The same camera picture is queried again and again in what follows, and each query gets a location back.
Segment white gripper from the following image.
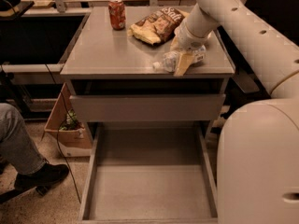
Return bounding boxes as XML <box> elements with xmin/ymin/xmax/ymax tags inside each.
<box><xmin>170</xmin><ymin>19</ymin><xmax>208</xmax><ymax>77</ymax></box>

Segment clear plastic water bottle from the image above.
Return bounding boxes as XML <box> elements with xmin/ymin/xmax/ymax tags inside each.
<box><xmin>152</xmin><ymin>46</ymin><xmax>206</xmax><ymax>73</ymax></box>

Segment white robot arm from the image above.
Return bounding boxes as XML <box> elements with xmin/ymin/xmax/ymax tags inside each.
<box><xmin>176</xmin><ymin>0</ymin><xmax>299</xmax><ymax>224</ymax></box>

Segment grey drawer cabinet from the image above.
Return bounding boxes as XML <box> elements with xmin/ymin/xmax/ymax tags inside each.
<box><xmin>61</xmin><ymin>7</ymin><xmax>235</xmax><ymax>134</ymax></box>

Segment grey upper drawer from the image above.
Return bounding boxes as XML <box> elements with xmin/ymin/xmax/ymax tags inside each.
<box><xmin>70</xmin><ymin>94</ymin><xmax>225</xmax><ymax>122</ymax></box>

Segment open grey lower drawer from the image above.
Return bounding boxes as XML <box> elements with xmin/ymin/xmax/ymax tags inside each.
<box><xmin>78</xmin><ymin>125</ymin><xmax>218</xmax><ymax>224</ymax></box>

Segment brown chip bag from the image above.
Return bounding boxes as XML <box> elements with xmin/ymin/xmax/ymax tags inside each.
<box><xmin>127</xmin><ymin>7</ymin><xmax>189</xmax><ymax>46</ymax></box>

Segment red soda can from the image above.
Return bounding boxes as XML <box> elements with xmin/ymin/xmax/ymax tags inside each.
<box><xmin>108</xmin><ymin>0</ymin><xmax>126</xmax><ymax>30</ymax></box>

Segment cardboard box with items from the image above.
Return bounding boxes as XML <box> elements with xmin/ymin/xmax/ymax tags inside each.
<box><xmin>44</xmin><ymin>84</ymin><xmax>92</xmax><ymax>157</ymax></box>

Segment black shoe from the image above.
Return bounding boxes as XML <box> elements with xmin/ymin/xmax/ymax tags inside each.
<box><xmin>14</xmin><ymin>163</ymin><xmax>69</xmax><ymax>190</ymax></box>

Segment person leg in jeans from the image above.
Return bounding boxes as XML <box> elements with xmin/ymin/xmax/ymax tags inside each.
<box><xmin>0</xmin><ymin>104</ymin><xmax>46</xmax><ymax>175</ymax></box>

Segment black cable on floor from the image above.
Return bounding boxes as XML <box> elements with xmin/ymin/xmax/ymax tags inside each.
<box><xmin>43</xmin><ymin>63</ymin><xmax>82</xmax><ymax>203</ymax></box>

